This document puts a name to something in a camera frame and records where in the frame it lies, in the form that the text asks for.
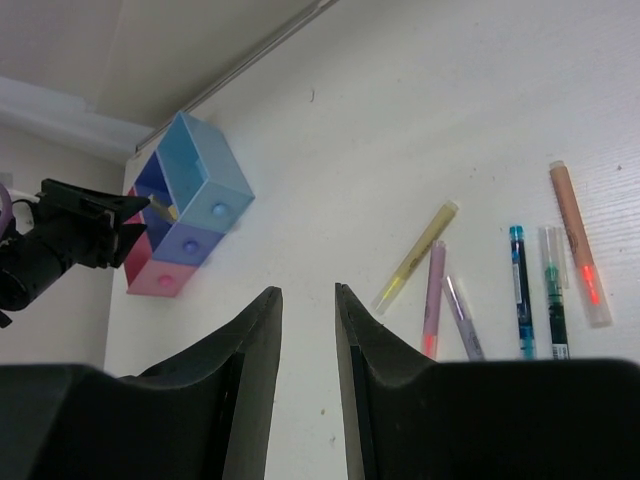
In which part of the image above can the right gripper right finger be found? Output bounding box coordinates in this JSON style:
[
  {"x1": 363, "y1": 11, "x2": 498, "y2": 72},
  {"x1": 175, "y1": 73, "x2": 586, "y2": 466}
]
[{"x1": 335, "y1": 284, "x2": 639, "y2": 479}]

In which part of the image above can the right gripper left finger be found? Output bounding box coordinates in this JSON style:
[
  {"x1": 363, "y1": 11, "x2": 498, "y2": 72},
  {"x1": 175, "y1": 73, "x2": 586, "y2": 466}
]
[{"x1": 1, "y1": 287, "x2": 283, "y2": 479}]

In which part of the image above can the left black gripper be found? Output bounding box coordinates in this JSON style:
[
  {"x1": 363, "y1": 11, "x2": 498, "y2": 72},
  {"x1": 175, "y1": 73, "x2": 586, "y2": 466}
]
[{"x1": 1, "y1": 179, "x2": 150, "y2": 328}]

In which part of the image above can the purple highlighter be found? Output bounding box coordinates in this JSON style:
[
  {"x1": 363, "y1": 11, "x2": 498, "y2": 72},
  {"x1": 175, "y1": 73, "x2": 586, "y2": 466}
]
[{"x1": 442, "y1": 275, "x2": 485, "y2": 361}]

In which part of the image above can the pink highlighter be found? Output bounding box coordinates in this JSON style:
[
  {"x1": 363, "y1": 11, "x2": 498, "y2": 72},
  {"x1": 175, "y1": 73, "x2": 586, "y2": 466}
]
[{"x1": 422, "y1": 241, "x2": 446, "y2": 360}]

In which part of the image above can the tan eraser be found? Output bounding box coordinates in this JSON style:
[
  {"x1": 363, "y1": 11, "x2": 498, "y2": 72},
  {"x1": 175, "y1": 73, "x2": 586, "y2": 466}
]
[{"x1": 149, "y1": 195, "x2": 178, "y2": 223}]

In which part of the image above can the dark blue container bin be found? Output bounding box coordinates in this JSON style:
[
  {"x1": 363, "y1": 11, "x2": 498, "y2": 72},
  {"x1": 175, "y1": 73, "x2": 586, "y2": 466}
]
[{"x1": 132, "y1": 153, "x2": 224, "y2": 267}]

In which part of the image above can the pink container bin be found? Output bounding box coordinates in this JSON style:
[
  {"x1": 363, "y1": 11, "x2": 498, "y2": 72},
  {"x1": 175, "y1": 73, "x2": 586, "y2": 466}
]
[{"x1": 124, "y1": 211, "x2": 198, "y2": 298}]

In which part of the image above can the light blue container bin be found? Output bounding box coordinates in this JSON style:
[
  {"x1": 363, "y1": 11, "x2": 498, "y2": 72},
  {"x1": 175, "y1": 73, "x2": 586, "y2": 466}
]
[{"x1": 155, "y1": 112, "x2": 255, "y2": 234}]

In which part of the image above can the orange highlighter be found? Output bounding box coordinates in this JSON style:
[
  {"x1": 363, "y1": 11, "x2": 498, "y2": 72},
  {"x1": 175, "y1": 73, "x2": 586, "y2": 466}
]
[{"x1": 549, "y1": 161, "x2": 613, "y2": 328}]

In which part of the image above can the blue gel pen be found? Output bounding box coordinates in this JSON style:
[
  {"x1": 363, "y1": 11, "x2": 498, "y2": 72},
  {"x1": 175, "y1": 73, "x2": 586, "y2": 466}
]
[{"x1": 509, "y1": 225, "x2": 536, "y2": 360}]

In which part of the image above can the green gel pen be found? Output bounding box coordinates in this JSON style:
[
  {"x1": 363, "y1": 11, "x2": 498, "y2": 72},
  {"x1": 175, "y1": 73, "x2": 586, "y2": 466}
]
[{"x1": 539, "y1": 226, "x2": 570, "y2": 360}]

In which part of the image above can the right aluminium rail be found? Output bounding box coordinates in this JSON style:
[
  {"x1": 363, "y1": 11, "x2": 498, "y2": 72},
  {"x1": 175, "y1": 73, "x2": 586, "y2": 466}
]
[{"x1": 131, "y1": 0, "x2": 334, "y2": 152}]

